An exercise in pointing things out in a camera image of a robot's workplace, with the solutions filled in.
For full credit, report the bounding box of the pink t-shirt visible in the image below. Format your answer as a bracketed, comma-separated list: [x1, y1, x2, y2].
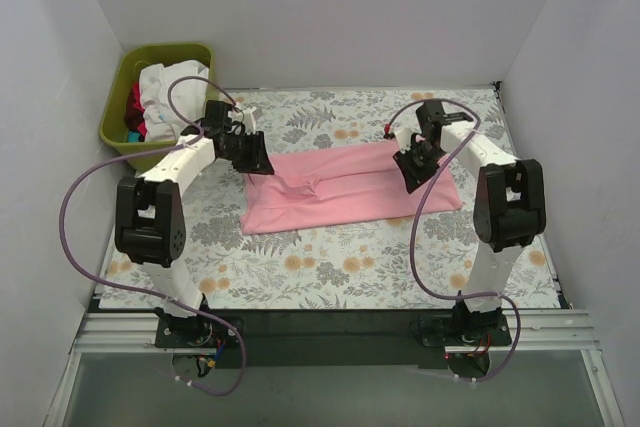
[239, 141, 462, 236]

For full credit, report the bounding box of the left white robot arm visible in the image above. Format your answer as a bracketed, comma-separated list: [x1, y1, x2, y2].
[115, 101, 274, 347]

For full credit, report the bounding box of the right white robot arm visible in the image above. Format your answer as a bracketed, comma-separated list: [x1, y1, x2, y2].
[384, 98, 546, 345]

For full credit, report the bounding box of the white t-shirt in bin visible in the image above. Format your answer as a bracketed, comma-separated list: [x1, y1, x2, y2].
[139, 60, 209, 142]

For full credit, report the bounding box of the dark red garment in bin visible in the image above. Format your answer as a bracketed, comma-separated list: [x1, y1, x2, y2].
[124, 83, 147, 139]

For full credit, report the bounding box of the turquoise garment in bin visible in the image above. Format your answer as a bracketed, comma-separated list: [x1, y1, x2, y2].
[127, 131, 144, 143]

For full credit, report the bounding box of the floral patterned table mat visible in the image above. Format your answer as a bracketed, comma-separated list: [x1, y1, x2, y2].
[99, 87, 571, 310]

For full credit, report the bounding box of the olive green plastic bin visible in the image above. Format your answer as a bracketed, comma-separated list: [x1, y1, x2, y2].
[99, 42, 216, 155]

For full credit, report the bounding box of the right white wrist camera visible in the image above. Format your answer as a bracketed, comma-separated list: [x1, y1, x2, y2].
[384, 125, 419, 153]

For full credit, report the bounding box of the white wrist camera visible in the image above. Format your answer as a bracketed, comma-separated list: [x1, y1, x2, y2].
[232, 107, 258, 134]
[384, 125, 419, 153]

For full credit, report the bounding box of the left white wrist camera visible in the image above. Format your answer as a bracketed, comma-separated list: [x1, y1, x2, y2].
[232, 107, 258, 134]

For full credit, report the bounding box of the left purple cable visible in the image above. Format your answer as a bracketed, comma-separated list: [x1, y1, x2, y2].
[59, 75, 248, 396]

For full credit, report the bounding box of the aluminium frame rail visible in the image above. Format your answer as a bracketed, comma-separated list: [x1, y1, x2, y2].
[73, 312, 158, 354]

